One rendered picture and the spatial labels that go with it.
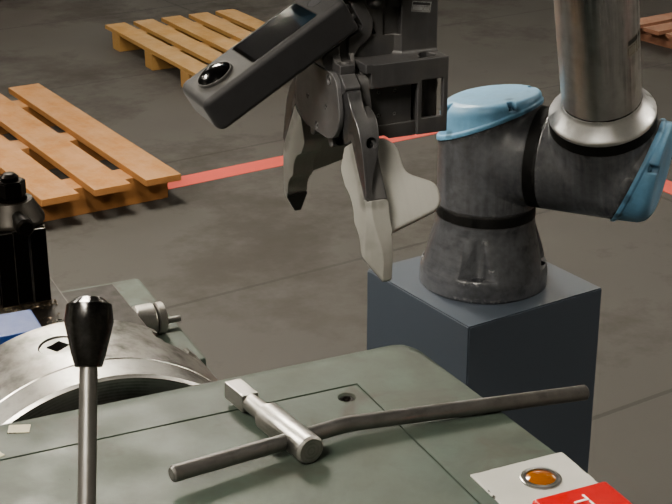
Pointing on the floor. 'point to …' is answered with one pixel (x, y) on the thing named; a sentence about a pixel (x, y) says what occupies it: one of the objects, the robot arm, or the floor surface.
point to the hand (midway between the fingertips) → (328, 247)
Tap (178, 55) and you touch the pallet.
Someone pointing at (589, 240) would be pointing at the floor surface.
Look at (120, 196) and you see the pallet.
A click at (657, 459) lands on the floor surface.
